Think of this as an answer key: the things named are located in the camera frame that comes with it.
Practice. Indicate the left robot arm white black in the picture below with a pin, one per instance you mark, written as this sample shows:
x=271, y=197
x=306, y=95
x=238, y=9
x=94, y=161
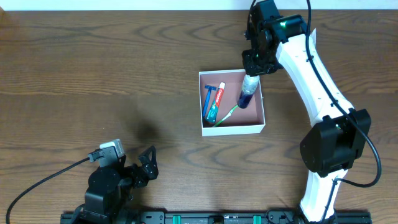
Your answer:
x=105, y=204

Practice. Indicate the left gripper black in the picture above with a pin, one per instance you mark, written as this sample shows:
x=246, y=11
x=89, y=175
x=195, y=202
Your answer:
x=137, y=173

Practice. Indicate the clear pump soap bottle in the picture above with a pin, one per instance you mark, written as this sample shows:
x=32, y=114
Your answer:
x=248, y=89

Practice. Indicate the blue disposable razor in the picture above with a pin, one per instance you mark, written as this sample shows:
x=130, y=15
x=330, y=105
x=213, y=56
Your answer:
x=207, y=99

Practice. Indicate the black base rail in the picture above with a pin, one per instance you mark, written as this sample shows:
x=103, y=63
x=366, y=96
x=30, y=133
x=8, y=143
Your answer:
x=270, y=217

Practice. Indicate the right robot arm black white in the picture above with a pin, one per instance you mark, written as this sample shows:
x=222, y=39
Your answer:
x=338, y=131

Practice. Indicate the white lotion tube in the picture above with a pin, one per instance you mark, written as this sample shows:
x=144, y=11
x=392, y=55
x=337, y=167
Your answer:
x=314, y=36

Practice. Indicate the Colgate toothpaste tube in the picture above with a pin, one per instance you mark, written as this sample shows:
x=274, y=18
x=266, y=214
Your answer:
x=212, y=114

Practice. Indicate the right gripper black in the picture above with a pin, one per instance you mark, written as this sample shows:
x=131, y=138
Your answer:
x=259, y=66

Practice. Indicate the green toothbrush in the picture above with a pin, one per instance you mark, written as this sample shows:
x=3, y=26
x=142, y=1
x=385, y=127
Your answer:
x=230, y=112

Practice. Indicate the white box pink interior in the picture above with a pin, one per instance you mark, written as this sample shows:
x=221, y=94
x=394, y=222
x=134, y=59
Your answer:
x=250, y=120

